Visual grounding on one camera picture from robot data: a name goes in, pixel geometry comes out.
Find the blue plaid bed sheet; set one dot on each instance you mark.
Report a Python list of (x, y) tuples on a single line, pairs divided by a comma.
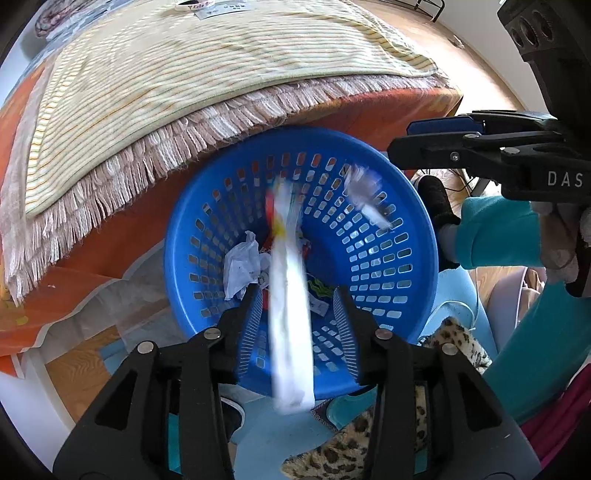
[(34, 64)]

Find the blue plastic basket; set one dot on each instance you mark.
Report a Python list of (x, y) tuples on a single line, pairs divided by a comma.
[(383, 258)]

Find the yellow striped towel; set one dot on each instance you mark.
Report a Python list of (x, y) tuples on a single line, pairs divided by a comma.
[(161, 69)]

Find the person's black sock foot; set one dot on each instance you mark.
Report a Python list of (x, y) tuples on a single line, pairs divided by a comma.
[(438, 207)]

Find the white tube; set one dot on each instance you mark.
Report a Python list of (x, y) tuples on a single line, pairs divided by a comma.
[(288, 300)]

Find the white plastic bag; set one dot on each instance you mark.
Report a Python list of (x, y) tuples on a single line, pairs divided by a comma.
[(362, 194)]

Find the grey cloth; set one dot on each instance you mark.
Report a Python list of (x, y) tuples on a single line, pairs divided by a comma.
[(111, 304)]

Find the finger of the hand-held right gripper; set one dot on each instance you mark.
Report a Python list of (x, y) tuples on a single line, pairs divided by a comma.
[(438, 125), (425, 147)]

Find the green printed wrapper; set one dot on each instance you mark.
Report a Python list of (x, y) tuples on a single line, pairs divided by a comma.
[(318, 290)]

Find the person's right forearm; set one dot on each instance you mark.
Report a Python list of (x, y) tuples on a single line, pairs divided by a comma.
[(531, 350)]

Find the striped yellow fringed cloth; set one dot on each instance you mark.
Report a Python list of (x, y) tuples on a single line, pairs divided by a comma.
[(92, 194)]

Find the person's right hand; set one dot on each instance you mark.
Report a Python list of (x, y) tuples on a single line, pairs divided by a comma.
[(561, 249)]

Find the orange floral sheet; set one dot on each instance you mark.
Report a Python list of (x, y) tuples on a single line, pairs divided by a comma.
[(392, 110)]

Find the leopard print plush cloth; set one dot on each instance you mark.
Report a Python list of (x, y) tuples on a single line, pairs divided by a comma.
[(346, 452)]

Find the pink cloth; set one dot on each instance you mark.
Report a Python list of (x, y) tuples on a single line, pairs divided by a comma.
[(563, 429)]

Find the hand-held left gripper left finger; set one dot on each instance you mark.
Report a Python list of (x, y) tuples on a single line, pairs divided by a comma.
[(251, 332)]

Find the white tissue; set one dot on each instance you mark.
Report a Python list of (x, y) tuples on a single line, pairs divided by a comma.
[(240, 267)]

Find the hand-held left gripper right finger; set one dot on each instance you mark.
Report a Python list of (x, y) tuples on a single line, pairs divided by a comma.
[(346, 332)]

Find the light blue cloth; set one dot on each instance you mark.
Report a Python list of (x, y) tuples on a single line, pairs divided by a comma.
[(272, 443)]

